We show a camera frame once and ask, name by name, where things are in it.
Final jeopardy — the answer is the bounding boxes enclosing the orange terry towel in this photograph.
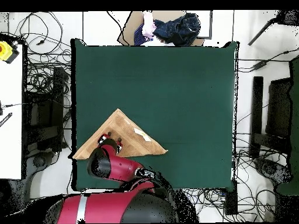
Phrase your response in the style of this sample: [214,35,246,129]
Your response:
[72,107,169,160]

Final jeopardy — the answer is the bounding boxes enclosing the black equipment stand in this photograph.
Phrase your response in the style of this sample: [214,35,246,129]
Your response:
[23,66,71,152]

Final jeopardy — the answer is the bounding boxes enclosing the dark green table cloth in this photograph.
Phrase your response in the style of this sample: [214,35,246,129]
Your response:
[70,38,239,192]

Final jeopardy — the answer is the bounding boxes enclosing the white table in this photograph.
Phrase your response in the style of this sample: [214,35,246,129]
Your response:
[0,44,24,180]

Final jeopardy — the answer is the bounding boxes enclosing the purple dotted cloth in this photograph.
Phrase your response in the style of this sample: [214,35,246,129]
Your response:
[133,23,154,46]

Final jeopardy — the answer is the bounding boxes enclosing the brown cardboard box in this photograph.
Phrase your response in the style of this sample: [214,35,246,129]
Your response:
[117,10,205,47]

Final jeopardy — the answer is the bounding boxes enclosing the pink cloth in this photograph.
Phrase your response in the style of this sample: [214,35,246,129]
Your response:
[141,10,157,39]

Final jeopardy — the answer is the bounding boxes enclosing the yellow emergency stop button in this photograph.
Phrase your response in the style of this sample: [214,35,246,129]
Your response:
[0,40,19,64]

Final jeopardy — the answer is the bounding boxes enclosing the dark blue jeans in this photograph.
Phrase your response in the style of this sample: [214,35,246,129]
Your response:
[152,12,201,47]

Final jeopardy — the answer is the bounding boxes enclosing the black power strip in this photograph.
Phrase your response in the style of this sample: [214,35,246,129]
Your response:
[225,180,238,215]

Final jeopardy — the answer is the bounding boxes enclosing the dark round device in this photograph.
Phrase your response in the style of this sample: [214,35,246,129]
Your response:
[255,158,291,185]

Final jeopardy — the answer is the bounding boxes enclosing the black power brick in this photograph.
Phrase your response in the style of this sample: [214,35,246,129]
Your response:
[252,61,268,71]

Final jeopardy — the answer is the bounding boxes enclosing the black monitor stand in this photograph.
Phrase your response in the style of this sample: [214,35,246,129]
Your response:
[249,75,293,159]

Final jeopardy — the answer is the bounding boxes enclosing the black tripod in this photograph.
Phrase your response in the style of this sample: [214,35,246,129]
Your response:
[248,10,299,46]

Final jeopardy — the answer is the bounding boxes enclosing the black cable tangle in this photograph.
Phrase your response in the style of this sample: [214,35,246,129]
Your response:
[9,11,72,94]
[184,137,290,222]

